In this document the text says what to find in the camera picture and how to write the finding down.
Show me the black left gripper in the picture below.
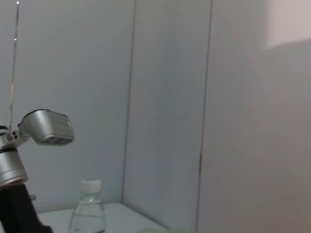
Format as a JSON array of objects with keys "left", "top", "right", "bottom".
[{"left": 0, "top": 183, "right": 54, "bottom": 233}]

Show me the clear green-label water bottle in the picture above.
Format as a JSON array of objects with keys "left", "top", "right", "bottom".
[{"left": 69, "top": 179, "right": 107, "bottom": 233}]

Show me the green glass fruit plate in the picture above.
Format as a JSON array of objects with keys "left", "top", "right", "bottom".
[{"left": 136, "top": 226, "right": 190, "bottom": 233}]

